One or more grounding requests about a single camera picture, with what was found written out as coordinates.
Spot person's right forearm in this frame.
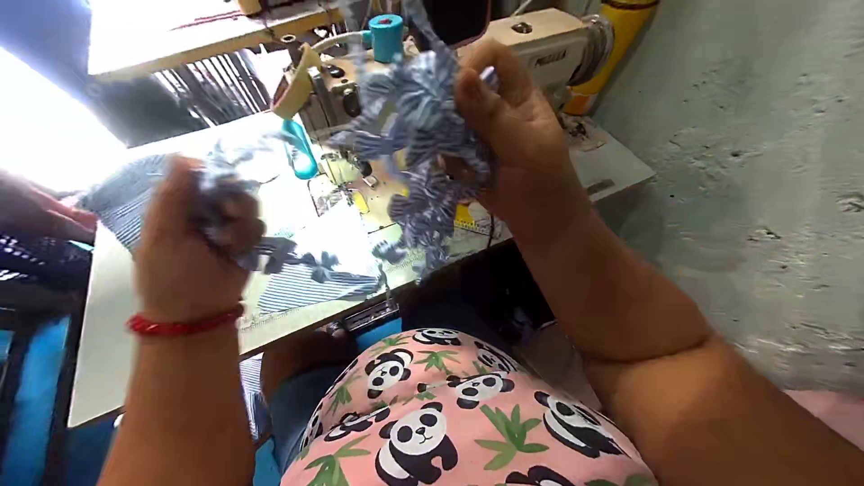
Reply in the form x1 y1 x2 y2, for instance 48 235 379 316
503 182 864 486

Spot metal bracket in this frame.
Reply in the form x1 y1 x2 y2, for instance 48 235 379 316
341 298 401 333

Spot person's right hand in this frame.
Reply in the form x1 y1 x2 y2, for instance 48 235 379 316
454 39 576 220

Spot person's left forearm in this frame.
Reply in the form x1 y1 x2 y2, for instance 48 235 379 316
98 316 257 486

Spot person's body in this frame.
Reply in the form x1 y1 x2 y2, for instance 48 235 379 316
280 327 659 486

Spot white sewing machine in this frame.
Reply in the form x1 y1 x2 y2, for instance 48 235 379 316
277 8 615 234

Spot grey striped fabric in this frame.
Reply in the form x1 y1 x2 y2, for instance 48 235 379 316
80 154 173 252

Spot teal thread spool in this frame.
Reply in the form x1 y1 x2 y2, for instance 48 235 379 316
369 14 405 64

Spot light wooden table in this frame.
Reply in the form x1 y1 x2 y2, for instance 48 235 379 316
88 0 345 81

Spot striped hanging cloth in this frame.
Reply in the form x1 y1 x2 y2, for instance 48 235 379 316
239 354 272 441

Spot blue white striped fabric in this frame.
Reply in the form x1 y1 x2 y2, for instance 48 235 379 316
258 202 380 315

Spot white sewing table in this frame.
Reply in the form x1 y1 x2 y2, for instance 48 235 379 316
67 108 657 429

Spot yellow pipe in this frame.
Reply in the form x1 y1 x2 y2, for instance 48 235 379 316
562 0 660 116

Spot pink cloth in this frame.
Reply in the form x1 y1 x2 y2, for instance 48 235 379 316
783 389 864 455

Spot beige tape roll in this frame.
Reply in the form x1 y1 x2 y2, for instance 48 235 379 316
271 44 322 121

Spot blue striped ruffled fabric strips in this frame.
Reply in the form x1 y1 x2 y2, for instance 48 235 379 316
192 0 500 284

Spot blue chair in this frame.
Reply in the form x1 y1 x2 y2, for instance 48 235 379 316
0 307 121 486

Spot person's left hand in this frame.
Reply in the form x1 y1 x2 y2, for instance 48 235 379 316
134 155 266 324

